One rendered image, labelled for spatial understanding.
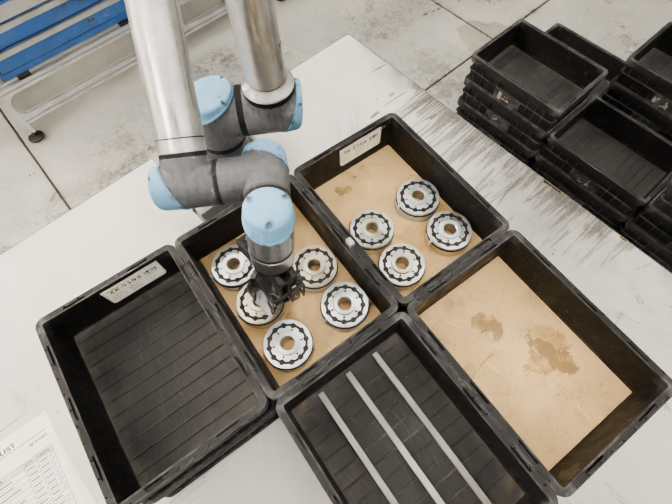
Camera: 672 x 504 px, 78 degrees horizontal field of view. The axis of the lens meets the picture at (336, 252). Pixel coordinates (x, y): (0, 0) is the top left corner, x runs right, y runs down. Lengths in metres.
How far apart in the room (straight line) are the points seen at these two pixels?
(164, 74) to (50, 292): 0.78
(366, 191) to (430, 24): 1.97
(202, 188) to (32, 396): 0.74
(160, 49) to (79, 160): 1.89
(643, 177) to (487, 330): 1.17
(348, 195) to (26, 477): 0.95
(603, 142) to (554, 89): 0.29
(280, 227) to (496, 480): 0.61
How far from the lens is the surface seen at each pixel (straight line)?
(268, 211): 0.59
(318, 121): 1.36
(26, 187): 2.61
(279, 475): 1.02
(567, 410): 0.98
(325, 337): 0.90
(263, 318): 0.90
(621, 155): 1.98
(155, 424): 0.95
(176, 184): 0.70
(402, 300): 0.82
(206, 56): 2.80
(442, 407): 0.90
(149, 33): 0.71
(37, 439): 1.22
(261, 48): 0.87
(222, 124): 1.01
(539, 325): 0.99
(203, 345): 0.95
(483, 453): 0.91
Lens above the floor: 1.70
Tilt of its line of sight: 65 degrees down
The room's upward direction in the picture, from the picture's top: 4 degrees counter-clockwise
